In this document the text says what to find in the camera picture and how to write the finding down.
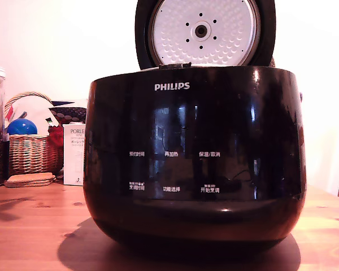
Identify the black rice cooker lid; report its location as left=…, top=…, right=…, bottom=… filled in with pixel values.
left=134, top=0, right=277, bottom=71

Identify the black Philips rice cooker body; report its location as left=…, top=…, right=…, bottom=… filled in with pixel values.
left=83, top=64, right=307, bottom=251

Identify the white Porlex box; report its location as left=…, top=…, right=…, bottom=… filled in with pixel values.
left=63, top=123, right=87, bottom=186

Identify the dark dotted fabric pouch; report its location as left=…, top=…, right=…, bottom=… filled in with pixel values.
left=49, top=104, right=88, bottom=125

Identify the red knitted item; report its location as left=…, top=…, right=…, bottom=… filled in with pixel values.
left=47, top=125, right=64, bottom=147

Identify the white printed cloth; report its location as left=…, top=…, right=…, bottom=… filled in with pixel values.
left=5, top=95, right=57, bottom=133

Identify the woven wicker basket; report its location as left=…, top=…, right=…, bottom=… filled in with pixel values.
left=4, top=91, right=63, bottom=176

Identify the cork coaster stack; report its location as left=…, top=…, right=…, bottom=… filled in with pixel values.
left=5, top=172, right=57, bottom=189

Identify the blue ball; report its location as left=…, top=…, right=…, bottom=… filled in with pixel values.
left=7, top=118, right=39, bottom=136

